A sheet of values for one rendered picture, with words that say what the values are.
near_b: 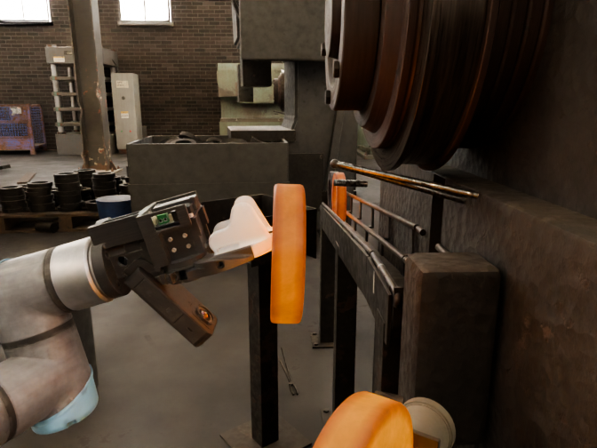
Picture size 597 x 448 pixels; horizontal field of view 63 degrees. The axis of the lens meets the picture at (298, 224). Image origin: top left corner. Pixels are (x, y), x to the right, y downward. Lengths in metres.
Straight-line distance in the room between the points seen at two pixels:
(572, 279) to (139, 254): 0.43
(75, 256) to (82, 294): 0.04
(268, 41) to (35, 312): 2.95
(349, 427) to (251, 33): 3.15
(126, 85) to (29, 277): 9.88
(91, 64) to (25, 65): 4.38
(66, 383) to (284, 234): 0.29
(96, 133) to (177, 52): 3.83
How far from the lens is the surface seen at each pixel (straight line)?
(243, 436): 1.62
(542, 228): 0.55
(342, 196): 1.66
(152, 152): 3.23
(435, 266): 0.60
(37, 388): 0.59
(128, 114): 10.42
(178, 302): 0.56
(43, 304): 0.58
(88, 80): 7.79
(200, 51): 10.98
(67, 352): 0.61
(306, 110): 3.68
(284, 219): 0.48
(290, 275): 0.47
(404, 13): 0.65
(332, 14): 0.76
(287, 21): 3.42
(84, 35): 7.83
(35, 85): 11.96
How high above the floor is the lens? 0.99
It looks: 14 degrees down
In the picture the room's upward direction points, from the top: straight up
